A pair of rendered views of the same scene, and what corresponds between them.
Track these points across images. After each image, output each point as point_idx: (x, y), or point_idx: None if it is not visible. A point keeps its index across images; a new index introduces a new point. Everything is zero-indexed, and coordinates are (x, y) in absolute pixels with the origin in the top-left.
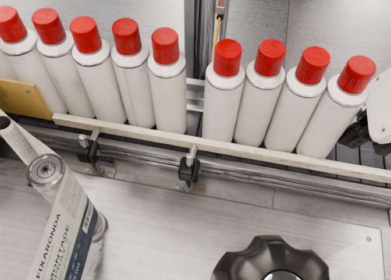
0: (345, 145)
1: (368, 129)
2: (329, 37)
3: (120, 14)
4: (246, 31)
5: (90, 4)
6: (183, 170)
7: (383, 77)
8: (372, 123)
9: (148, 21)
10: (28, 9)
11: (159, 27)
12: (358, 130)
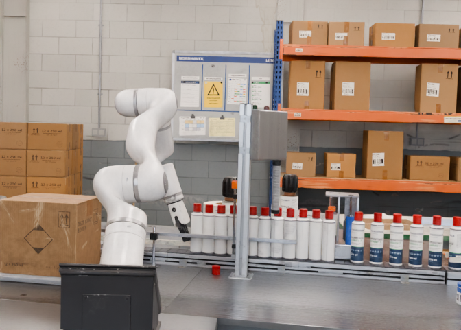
0: None
1: (186, 226)
2: (161, 283)
3: (294, 291)
4: (212, 286)
5: (316, 295)
6: None
7: (183, 216)
8: (188, 219)
9: (274, 289)
10: (356, 294)
11: (267, 288)
12: (187, 230)
